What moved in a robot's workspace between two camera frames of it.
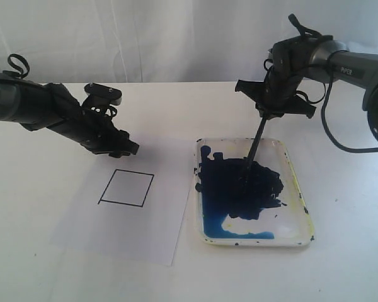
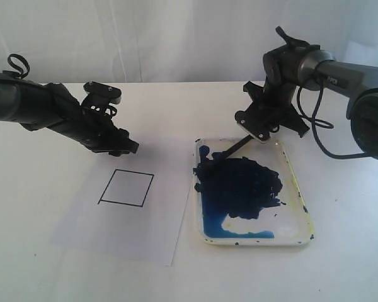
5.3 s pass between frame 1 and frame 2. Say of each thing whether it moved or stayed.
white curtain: stayed
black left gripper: stayed
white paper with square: stayed
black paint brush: moved
